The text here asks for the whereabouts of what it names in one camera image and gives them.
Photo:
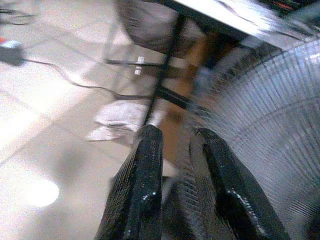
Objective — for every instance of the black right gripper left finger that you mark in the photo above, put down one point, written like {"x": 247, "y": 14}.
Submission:
{"x": 140, "y": 190}

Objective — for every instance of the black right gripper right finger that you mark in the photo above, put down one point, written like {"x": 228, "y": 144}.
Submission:
{"x": 225, "y": 190}

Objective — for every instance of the crumpled white cloth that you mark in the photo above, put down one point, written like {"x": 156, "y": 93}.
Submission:
{"x": 117, "y": 122}

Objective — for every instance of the grey cushion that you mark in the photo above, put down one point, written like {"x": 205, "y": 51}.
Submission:
{"x": 150, "y": 22}

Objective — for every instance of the black power adapter box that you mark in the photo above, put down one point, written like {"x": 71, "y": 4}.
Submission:
{"x": 11, "y": 53}

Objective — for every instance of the black metal frame table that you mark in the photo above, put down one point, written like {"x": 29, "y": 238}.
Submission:
{"x": 175, "y": 65}

